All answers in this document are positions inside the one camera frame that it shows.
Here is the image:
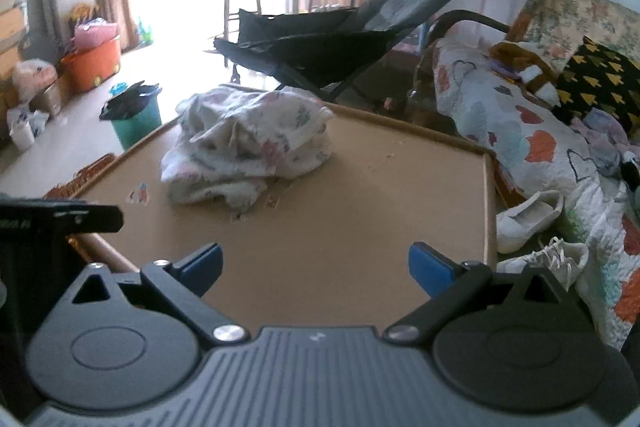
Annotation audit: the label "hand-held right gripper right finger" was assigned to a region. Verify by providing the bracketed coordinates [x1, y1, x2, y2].
[382, 243, 571, 348]

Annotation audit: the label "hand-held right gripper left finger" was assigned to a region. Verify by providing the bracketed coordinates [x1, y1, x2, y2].
[70, 243, 251, 348]

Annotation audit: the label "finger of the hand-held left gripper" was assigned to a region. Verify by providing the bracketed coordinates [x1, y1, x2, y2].
[50, 203, 125, 235]

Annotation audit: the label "white floral shirt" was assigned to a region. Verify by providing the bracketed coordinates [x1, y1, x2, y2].
[160, 87, 335, 214]

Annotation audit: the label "green trash bin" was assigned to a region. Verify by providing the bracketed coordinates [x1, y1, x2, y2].
[99, 81, 163, 152]

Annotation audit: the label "white flat shoe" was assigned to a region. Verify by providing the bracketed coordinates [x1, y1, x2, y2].
[496, 191, 565, 254]

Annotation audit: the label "white plastic bag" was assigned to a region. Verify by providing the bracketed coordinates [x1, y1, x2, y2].
[6, 104, 51, 152]

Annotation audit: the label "white lace sneaker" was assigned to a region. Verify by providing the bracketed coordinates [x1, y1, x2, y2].
[497, 237, 590, 293]

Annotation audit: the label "orange wheeled storage tub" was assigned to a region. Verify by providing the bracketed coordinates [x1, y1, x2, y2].
[61, 36, 122, 94]

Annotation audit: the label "pink plastic bag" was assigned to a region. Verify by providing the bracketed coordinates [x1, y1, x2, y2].
[12, 59, 58, 102]

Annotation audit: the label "heart print quilt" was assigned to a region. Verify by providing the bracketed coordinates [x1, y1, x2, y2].
[432, 38, 640, 348]

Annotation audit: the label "pink basket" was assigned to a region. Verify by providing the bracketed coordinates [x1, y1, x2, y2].
[74, 19, 120, 52]

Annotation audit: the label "stack of cardboard boxes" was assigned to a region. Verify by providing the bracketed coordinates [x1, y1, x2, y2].
[0, 0, 31, 108]

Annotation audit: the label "yellow toy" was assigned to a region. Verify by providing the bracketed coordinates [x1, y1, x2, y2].
[67, 2, 101, 25]

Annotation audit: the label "lavender cloth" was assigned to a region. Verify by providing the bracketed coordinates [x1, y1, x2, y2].
[582, 107, 626, 178]

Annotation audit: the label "brown white plush toy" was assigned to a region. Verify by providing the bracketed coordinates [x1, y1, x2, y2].
[487, 41, 561, 105]

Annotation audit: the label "grey black folding recliner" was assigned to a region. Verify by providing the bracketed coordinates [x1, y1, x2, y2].
[202, 0, 466, 102]

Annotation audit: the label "dark curved sofa armrest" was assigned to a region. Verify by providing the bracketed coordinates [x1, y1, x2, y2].
[425, 9, 511, 52]

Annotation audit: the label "black pillow gold trees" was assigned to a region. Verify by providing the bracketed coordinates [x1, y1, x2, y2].
[555, 36, 640, 122]

